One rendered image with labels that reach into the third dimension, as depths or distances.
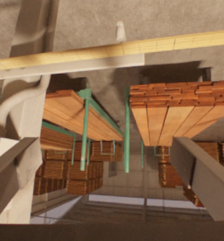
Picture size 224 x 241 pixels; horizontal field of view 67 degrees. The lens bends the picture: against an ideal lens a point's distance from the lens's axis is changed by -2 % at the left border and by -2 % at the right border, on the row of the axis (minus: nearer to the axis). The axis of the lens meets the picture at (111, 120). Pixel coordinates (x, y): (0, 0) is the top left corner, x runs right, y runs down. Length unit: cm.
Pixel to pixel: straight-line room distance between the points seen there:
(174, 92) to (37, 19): 144
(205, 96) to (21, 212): 165
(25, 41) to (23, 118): 17
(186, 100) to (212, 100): 22
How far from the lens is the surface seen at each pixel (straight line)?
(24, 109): 36
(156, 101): 169
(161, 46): 29
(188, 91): 176
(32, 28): 44
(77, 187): 1012
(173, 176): 921
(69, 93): 194
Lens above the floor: 118
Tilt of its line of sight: 14 degrees down
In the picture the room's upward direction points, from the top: 178 degrees counter-clockwise
